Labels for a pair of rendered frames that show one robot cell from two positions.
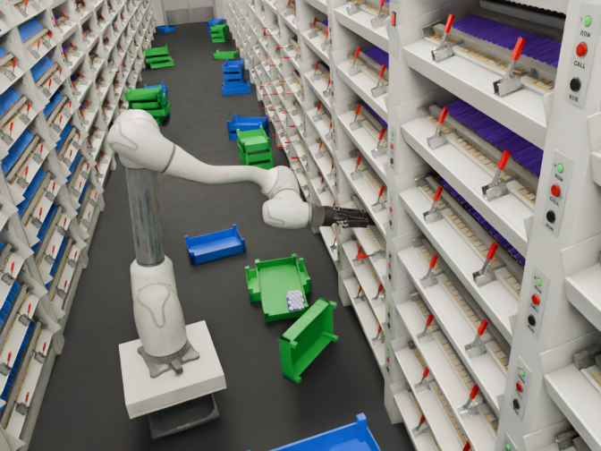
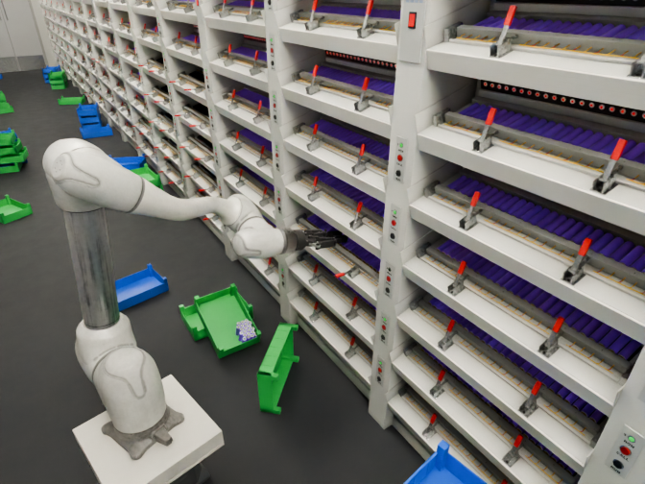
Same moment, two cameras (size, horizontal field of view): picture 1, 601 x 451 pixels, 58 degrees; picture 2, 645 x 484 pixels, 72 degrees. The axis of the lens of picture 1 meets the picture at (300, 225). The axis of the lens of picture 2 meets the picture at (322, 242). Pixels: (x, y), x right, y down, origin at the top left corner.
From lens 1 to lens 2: 61 cm
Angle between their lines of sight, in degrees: 22
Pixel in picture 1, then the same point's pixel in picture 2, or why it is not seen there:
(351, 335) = (309, 351)
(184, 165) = (156, 201)
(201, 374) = (195, 438)
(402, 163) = (415, 174)
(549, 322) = not seen: outside the picture
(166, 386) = (158, 465)
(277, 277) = (219, 310)
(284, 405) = (274, 442)
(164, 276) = (124, 335)
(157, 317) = (136, 387)
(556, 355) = not seen: outside the picture
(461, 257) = (529, 258)
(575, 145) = not seen: outside the picture
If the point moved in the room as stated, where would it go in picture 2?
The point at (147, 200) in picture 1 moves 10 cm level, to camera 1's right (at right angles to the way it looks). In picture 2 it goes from (98, 250) to (136, 242)
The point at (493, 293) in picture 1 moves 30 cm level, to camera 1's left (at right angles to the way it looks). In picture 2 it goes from (592, 288) to (470, 332)
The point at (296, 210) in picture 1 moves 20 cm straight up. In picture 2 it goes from (272, 238) to (269, 181)
